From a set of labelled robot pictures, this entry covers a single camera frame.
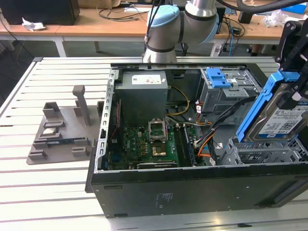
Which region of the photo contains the blue cardboard box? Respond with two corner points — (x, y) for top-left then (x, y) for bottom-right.
(280, 2), (308, 14)

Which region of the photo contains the black RAM slot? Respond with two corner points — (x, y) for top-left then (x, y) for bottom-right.
(173, 125), (181, 167)
(179, 125), (186, 167)

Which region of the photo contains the grey metal drive cage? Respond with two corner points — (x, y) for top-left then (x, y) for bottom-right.
(199, 67), (264, 120)

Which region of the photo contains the hard disk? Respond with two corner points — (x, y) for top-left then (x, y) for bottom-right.
(235, 69), (308, 146)

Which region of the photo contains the metal socket cover frame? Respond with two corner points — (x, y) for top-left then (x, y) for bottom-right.
(148, 119), (167, 143)

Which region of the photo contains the green motherboard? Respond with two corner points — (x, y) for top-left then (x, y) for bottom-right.
(107, 124), (205, 170)

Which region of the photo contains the black case fan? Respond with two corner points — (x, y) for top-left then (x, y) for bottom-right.
(107, 98), (124, 145)

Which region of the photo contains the small black box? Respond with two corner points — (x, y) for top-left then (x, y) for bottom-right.
(216, 6), (227, 34)

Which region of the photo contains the crumpled white paper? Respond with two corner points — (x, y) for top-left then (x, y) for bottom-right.
(21, 16), (46, 32)

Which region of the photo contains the black graphics card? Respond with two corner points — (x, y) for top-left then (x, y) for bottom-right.
(136, 160), (179, 169)

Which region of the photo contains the red black twisted wire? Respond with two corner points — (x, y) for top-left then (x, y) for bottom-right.
(116, 100), (121, 132)

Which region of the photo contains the CPU socket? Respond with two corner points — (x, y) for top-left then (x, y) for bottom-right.
(149, 141), (168, 159)

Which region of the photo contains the large black computer tower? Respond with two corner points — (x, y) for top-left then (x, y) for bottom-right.
(0, 0), (80, 26)

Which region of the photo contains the white power strip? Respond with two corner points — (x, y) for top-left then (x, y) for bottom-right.
(211, 44), (223, 57)

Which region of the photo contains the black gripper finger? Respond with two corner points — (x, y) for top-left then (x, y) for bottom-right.
(275, 20), (303, 72)
(276, 24), (308, 110)

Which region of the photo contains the yellow wire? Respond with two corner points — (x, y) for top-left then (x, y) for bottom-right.
(166, 85), (191, 116)

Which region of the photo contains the grey metal disk bay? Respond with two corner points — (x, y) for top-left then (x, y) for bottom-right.
(218, 137), (308, 166)

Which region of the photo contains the crumpled clear plastic bag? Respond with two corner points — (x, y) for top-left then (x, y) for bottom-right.
(261, 11), (289, 28)

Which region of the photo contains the small black open bin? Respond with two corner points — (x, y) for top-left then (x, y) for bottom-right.
(238, 11), (253, 24)

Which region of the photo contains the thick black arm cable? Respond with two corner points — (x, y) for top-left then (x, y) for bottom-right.
(216, 0), (308, 15)

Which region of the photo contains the grey power supply unit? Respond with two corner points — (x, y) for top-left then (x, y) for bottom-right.
(115, 71), (172, 127)

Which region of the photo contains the open black PC case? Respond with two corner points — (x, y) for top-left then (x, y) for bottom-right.
(84, 55), (308, 219)

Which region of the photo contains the silver CPU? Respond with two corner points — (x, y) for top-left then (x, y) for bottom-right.
(42, 127), (60, 136)

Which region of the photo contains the long wooden desk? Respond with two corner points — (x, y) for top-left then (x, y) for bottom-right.
(54, 0), (308, 57)

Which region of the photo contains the grey parts rack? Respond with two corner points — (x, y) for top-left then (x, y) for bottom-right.
(26, 85), (104, 166)

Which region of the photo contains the white grey wire bundle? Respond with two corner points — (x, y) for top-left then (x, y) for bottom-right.
(166, 116), (214, 127)

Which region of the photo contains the dark RAM stick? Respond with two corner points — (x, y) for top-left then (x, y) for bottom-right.
(45, 137), (87, 146)

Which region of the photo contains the RAM stick in slot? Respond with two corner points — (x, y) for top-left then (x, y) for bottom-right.
(183, 125), (195, 167)

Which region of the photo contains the orange wire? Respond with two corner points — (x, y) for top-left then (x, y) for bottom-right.
(196, 141), (214, 159)

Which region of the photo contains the blue plastic drive latch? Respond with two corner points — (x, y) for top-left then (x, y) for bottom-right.
(206, 68), (232, 89)

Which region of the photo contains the black cable bundle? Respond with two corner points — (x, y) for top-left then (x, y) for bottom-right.
(192, 96), (259, 150)

